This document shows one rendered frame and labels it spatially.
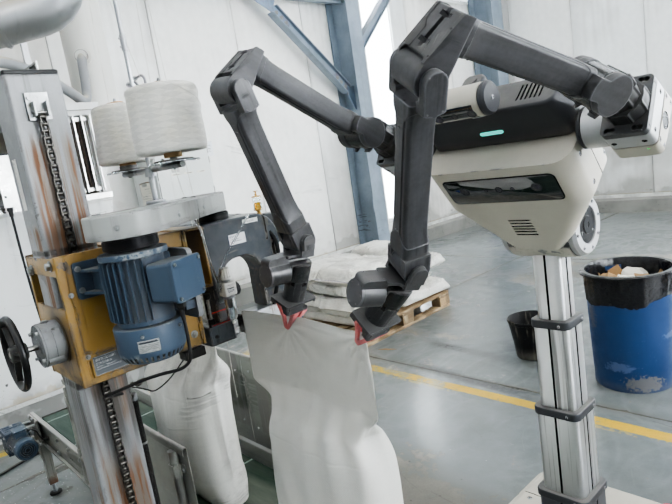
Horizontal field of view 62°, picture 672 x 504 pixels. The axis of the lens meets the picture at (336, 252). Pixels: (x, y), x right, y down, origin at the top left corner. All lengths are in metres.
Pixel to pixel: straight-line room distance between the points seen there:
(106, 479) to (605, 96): 1.40
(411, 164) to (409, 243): 0.17
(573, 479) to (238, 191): 5.21
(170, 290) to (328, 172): 6.13
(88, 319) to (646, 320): 2.68
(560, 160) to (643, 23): 8.11
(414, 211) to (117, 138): 0.86
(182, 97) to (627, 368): 2.72
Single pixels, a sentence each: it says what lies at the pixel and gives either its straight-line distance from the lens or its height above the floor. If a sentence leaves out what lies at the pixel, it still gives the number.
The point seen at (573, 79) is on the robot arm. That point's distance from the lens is 1.07.
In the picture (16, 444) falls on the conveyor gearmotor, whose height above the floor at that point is 0.38.
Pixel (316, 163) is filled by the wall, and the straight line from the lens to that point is 7.14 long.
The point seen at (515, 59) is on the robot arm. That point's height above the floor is 1.57.
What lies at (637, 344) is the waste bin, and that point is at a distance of 3.34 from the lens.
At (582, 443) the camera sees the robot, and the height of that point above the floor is 0.60.
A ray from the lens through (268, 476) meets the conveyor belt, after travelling 2.19.
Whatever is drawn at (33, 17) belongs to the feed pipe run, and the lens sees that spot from 3.98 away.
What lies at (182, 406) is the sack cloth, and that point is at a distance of 1.95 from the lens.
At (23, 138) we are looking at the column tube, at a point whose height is 1.61.
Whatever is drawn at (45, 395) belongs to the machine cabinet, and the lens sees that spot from 4.36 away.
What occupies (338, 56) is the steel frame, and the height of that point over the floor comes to 2.71.
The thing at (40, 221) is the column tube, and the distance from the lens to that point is 1.46.
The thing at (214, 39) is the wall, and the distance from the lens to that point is 6.59.
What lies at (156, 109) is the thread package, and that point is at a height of 1.62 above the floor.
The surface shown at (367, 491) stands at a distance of 1.40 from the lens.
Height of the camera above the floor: 1.46
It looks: 9 degrees down
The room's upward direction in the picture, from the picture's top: 9 degrees counter-clockwise
